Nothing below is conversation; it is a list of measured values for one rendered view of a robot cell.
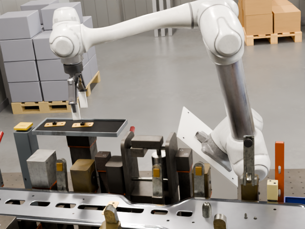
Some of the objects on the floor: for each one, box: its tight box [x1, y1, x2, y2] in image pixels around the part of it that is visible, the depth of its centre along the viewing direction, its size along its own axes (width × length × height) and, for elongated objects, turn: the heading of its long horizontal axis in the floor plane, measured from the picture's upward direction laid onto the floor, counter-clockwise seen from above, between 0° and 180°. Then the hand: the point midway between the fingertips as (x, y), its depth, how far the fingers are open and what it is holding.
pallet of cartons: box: [238, 0, 302, 46], centre depth 777 cm, size 89×126×74 cm
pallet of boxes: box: [0, 0, 101, 114], centre depth 585 cm, size 108×75×107 cm
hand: (80, 110), depth 204 cm, fingers open, 12 cm apart
